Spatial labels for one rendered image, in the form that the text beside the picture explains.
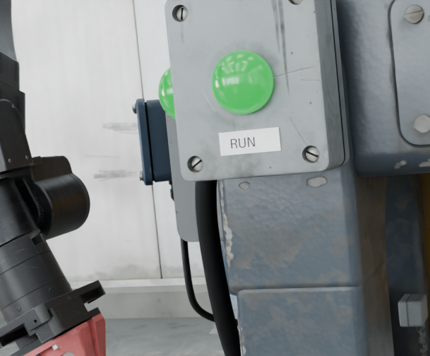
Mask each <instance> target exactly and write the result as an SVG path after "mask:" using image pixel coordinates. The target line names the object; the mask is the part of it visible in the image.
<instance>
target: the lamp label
mask: <svg viewBox="0 0 430 356"><path fill-rule="evenodd" d="M219 139H220V153H221V156H222V155H238V154H246V153H262V152H270V151H279V150H281V149H280V135H279V127H274V128H266V129H253V130H245V131H231V132H224V133H219Z"/></svg>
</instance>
